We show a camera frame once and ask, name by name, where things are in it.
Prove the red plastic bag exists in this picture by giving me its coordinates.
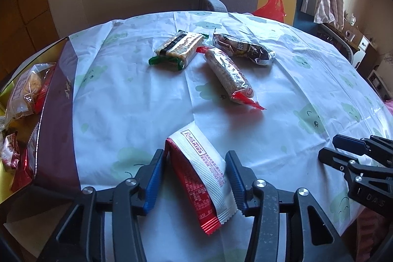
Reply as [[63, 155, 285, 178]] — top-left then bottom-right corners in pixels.
[[253, 0, 286, 23]]

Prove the white patterned tablecloth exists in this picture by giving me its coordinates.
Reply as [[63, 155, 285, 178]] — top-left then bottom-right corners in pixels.
[[65, 11, 391, 262]]

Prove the red-ended cracker stick packet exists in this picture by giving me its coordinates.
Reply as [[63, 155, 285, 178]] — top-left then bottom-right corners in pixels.
[[196, 46, 265, 110]]

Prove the small white sachet packet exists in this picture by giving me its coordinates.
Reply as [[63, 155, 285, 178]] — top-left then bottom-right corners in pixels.
[[27, 124, 39, 173]]

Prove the gold metal tin box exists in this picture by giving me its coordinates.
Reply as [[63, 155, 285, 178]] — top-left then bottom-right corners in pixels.
[[1, 38, 81, 211]]

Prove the green-ended cracker packet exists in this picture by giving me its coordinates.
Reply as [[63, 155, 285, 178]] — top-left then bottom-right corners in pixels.
[[149, 30, 209, 70]]

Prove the cluttered side shelf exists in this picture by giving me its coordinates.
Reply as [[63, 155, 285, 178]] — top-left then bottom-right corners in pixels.
[[317, 19, 392, 102]]

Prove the wooden wall panelling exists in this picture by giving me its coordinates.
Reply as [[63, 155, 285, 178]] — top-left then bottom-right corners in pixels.
[[1, 0, 59, 84]]

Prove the large clear bread packet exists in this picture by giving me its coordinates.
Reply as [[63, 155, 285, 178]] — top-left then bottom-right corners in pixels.
[[1, 62, 56, 130]]

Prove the red white wafer packet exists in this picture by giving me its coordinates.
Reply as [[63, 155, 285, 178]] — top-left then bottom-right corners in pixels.
[[165, 122, 237, 235]]

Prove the brown chocolate cake packet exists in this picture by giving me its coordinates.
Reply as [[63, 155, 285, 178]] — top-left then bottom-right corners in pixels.
[[212, 33, 276, 66]]

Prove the floral white red snack packet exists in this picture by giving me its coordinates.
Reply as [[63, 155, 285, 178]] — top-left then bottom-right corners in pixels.
[[1, 133, 21, 172]]

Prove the small dark red candy wrapper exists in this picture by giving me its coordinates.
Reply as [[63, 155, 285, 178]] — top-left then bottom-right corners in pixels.
[[11, 149, 33, 192]]

